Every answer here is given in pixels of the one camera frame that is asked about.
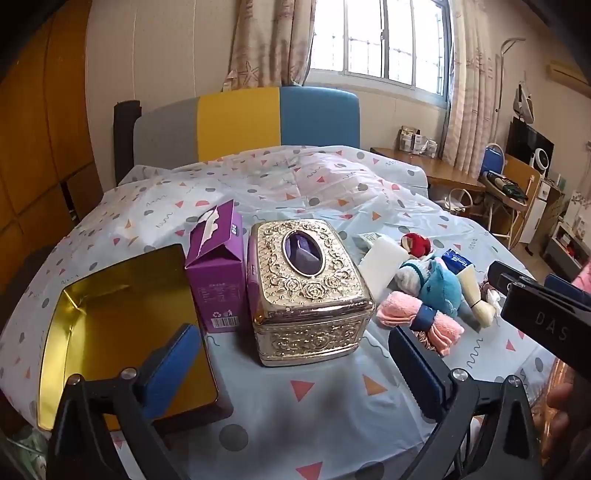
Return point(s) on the red fuzzy sock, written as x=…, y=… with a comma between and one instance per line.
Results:
x=415, y=244

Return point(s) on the pink fluffy towel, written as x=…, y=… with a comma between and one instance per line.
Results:
x=397, y=314

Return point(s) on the barred window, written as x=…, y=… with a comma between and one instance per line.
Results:
x=378, y=41

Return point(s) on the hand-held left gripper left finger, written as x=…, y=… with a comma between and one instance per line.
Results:
x=171, y=369

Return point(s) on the black television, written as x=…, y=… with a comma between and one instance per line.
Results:
x=524, y=138

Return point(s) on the grey yellow blue sofa back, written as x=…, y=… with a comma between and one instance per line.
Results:
x=240, y=120

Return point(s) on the white foam block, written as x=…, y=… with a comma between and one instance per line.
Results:
x=383, y=263

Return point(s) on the white tote bag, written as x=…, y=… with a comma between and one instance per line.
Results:
x=459, y=203

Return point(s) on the wooden desk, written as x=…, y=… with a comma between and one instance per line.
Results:
x=429, y=168

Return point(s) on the blue tissue packet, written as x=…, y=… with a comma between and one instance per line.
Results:
x=457, y=262

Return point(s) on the white waffle towel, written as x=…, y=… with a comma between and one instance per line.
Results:
x=475, y=290

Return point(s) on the starfish print curtain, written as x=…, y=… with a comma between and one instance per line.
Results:
x=272, y=41

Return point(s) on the grey low cabinet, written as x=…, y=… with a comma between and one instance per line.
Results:
x=565, y=249

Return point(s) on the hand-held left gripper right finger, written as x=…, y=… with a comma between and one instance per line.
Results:
x=418, y=369

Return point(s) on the gold tin tray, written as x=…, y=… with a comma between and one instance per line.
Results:
x=115, y=314

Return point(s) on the white round fan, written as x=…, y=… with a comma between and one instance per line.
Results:
x=541, y=161

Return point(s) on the white plastic packet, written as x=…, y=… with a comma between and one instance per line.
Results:
x=368, y=240

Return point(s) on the blue plush toy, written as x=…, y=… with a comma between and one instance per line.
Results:
x=438, y=290

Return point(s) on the patterned plastic tablecloth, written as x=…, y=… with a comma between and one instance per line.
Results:
x=323, y=194

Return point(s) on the wooden wardrobe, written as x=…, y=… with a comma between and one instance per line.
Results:
x=37, y=138

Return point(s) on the purple tissue box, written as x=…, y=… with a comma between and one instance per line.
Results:
x=217, y=286

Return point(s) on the black rolled mat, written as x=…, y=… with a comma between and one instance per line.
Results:
x=123, y=138

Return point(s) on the beige patterned curtain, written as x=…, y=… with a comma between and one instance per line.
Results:
x=473, y=92

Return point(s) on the person's right hand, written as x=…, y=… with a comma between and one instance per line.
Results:
x=559, y=413

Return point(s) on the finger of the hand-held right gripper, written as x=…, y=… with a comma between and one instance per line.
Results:
x=508, y=274
x=561, y=287

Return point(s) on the black umbrella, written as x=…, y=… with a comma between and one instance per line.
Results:
x=503, y=184

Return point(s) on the white air conditioner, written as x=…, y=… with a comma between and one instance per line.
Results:
x=565, y=71

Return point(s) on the pink cloth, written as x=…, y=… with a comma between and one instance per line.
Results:
x=585, y=277

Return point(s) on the glass side table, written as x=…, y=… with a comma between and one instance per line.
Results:
x=23, y=454

